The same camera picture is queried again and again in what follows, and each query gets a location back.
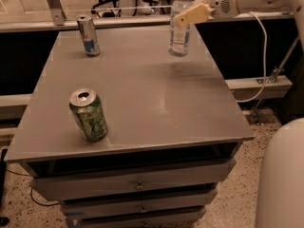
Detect white cable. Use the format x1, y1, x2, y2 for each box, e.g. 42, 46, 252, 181
237, 10, 269, 104

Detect clear plastic water bottle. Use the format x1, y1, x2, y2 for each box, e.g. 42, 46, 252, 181
169, 0, 192, 57

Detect blue silver energy drink can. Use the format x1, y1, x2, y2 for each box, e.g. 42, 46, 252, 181
77, 15, 101, 57

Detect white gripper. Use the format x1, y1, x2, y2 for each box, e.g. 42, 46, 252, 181
172, 0, 239, 28

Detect black floor cable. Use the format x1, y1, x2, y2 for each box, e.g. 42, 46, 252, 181
5, 168, 61, 208

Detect green soda can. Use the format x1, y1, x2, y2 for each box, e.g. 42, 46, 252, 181
69, 88, 107, 143

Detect grey drawer cabinet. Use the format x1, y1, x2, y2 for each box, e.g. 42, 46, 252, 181
6, 26, 253, 228

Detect metal railing frame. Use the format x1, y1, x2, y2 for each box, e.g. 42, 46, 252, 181
0, 10, 294, 33

